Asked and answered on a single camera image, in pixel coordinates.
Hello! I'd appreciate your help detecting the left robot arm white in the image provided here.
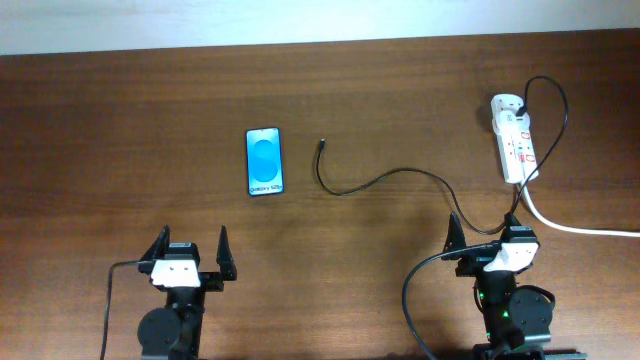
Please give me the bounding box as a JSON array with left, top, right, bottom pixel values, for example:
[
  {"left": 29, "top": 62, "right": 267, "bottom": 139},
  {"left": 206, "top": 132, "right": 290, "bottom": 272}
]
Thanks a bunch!
[{"left": 137, "top": 227, "right": 237, "bottom": 360}]

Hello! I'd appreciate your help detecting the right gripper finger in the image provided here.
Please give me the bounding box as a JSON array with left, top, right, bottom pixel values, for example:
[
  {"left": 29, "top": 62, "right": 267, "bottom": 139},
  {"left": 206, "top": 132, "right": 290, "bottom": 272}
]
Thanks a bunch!
[
  {"left": 443, "top": 213, "right": 467, "bottom": 256},
  {"left": 502, "top": 212, "right": 521, "bottom": 239}
]

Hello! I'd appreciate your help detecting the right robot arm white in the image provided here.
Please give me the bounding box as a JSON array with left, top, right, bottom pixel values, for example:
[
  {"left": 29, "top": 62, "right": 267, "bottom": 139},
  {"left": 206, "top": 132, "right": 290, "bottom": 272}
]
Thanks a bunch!
[{"left": 443, "top": 214, "right": 588, "bottom": 360}]

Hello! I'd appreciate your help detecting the white USB charger plug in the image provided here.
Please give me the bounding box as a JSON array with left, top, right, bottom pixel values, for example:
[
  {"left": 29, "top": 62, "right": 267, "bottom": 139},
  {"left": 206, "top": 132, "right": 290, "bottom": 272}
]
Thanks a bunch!
[{"left": 492, "top": 109, "right": 530, "bottom": 136}]

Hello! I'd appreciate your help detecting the white power strip cord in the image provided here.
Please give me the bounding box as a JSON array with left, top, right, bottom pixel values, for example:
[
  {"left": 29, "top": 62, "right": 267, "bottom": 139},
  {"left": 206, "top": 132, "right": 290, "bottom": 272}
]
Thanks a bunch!
[{"left": 518, "top": 180, "right": 640, "bottom": 239}]

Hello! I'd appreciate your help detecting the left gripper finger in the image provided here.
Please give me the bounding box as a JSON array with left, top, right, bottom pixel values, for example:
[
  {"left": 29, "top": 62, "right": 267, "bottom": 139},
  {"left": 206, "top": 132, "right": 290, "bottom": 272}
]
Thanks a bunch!
[
  {"left": 216, "top": 226, "right": 237, "bottom": 280},
  {"left": 140, "top": 225, "right": 170, "bottom": 262}
]

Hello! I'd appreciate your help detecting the black USB charging cable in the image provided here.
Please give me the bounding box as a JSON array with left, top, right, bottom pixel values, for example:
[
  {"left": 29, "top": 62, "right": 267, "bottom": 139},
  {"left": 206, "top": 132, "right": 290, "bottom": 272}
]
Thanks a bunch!
[{"left": 314, "top": 75, "right": 570, "bottom": 236}]

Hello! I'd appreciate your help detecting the blue Galaxy smartphone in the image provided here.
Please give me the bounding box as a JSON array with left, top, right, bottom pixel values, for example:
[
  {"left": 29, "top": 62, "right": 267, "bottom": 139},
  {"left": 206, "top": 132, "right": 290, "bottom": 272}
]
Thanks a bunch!
[{"left": 245, "top": 127, "right": 284, "bottom": 196}]

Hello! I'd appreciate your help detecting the white power strip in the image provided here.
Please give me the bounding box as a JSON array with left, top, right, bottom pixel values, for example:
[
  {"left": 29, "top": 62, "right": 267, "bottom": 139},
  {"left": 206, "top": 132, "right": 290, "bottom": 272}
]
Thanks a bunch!
[{"left": 491, "top": 94, "right": 538, "bottom": 184}]

